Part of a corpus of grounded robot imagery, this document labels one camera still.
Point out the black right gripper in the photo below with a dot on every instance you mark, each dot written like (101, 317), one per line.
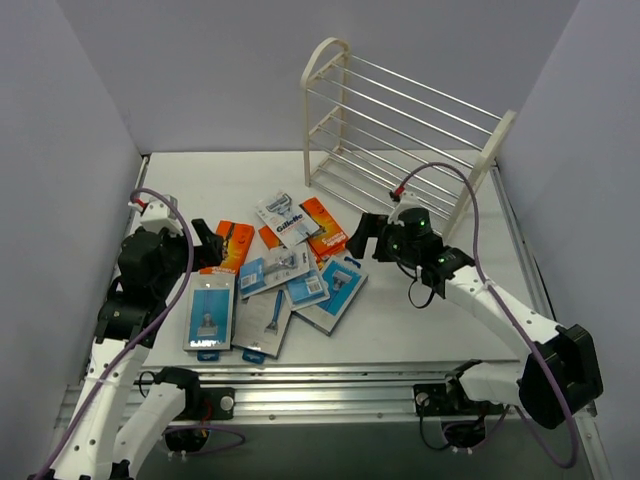
(379, 239)

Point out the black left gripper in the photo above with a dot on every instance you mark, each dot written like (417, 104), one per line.
(187, 246)

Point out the clear Gillette blister pack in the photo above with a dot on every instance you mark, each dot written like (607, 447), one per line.
(275, 268)
(307, 289)

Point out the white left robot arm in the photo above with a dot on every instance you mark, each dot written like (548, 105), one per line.
(99, 443)

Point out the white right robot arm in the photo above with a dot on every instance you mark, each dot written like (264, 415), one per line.
(557, 372)

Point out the cream metal-rod shelf rack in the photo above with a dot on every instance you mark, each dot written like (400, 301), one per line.
(366, 126)

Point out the orange Gillette Fusion5 box left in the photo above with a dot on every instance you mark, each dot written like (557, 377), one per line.
(237, 239)

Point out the orange gillette fusion5 box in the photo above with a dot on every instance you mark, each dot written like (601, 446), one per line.
(269, 238)
(237, 239)
(330, 239)

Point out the orange Gillette Fusion5 box right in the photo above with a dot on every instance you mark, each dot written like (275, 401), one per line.
(330, 239)

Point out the blue Harry's razor box right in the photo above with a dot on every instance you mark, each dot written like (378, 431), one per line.
(345, 278)

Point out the orange Gillette Fusion5 box middle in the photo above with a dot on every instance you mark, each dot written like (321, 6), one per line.
(269, 238)

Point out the white Gillette Skinguard razor pack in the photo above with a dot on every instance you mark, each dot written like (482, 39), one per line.
(287, 220)

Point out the blue Harry's razor box left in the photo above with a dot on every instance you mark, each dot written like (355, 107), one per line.
(210, 315)

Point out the grey Harry's box blue razor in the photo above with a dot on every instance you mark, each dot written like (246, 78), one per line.
(261, 325)

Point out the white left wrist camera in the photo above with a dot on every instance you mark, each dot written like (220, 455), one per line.
(155, 215)

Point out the aluminium mounting rail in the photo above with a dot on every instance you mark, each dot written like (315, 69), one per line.
(279, 394)

